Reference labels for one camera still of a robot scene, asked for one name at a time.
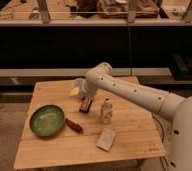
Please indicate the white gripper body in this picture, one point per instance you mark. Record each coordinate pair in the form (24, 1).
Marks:
(78, 86)

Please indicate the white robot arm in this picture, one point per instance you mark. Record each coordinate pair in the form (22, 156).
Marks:
(154, 100)

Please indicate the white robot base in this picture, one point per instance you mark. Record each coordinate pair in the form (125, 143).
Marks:
(181, 140)

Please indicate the clear plastic bottle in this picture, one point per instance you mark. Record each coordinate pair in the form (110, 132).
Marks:
(106, 111)

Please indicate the yellow sponge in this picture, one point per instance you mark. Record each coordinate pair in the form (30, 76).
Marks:
(74, 92)

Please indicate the dark rectangular box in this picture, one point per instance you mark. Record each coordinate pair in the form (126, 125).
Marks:
(85, 106)

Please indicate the brown snack bar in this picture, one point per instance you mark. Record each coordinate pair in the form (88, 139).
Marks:
(74, 126)

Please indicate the green bowl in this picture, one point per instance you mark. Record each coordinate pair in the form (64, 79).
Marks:
(47, 120)

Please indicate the wooden table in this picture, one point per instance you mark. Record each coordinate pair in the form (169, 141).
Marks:
(136, 133)

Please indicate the white napkin packet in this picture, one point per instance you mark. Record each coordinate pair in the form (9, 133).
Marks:
(106, 139)

